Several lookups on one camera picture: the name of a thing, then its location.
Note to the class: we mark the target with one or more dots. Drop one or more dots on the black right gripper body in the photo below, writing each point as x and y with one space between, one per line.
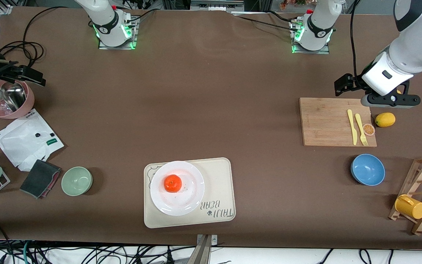
8 72

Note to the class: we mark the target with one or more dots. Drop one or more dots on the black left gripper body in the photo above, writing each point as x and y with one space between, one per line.
357 81

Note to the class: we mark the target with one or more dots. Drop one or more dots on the cream bear print tray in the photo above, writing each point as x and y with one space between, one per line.
218 183

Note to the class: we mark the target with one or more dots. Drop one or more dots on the orange tangerine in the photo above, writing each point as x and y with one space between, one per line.
173 183

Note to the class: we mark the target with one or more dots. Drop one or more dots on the white round plate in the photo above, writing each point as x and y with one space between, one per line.
185 198

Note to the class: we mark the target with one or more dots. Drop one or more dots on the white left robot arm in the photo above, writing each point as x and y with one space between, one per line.
416 47

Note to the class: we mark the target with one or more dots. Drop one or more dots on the metal scoop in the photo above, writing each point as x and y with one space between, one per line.
15 96

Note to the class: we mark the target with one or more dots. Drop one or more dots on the pink bowl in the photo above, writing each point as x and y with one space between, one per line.
24 106

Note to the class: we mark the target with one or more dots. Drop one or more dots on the wooden cutting board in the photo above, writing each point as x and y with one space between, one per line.
324 121

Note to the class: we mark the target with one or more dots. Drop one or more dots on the yellow plastic knife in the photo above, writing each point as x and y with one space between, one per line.
351 126

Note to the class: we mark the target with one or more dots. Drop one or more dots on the yellow plastic fork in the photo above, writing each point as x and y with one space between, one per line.
360 126

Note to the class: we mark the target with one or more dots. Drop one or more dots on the toy orange slice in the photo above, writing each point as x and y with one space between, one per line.
369 129

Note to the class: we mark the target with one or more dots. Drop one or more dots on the white plastic bag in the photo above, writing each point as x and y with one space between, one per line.
20 143

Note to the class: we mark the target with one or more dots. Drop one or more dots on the blue bowl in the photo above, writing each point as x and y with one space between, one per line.
367 169

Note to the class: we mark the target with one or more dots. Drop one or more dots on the dark grey folded cloth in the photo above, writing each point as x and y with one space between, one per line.
39 178

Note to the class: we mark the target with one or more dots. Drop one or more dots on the pale green bowl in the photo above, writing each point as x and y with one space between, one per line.
76 181

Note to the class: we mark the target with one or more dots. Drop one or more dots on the wooden mug rack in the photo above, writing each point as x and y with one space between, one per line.
421 172

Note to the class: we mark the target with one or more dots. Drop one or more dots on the yellow mug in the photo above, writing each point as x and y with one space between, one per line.
410 207

